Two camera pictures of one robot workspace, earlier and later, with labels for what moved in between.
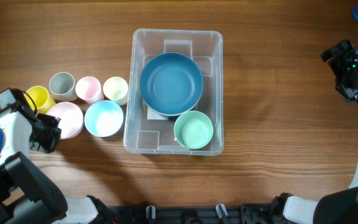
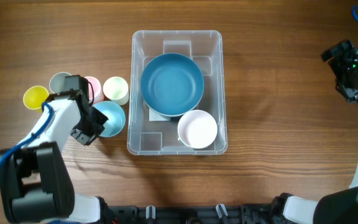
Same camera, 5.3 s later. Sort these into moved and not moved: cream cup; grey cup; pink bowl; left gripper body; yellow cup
Moved: left gripper body; pink bowl
Not moved: cream cup; yellow cup; grey cup
